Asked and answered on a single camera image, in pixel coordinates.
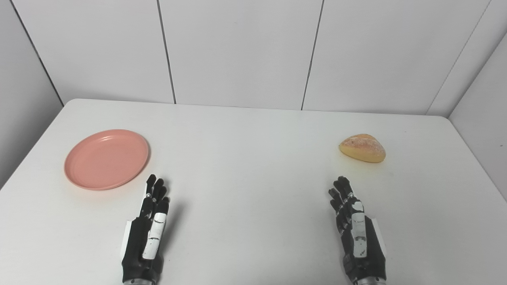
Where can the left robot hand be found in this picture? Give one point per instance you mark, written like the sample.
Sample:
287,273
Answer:
142,237

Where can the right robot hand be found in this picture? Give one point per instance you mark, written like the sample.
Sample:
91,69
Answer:
360,241

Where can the pink plate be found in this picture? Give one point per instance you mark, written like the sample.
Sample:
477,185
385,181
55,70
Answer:
106,159

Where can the bread roll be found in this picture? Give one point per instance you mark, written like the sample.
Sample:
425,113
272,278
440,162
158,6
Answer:
363,147

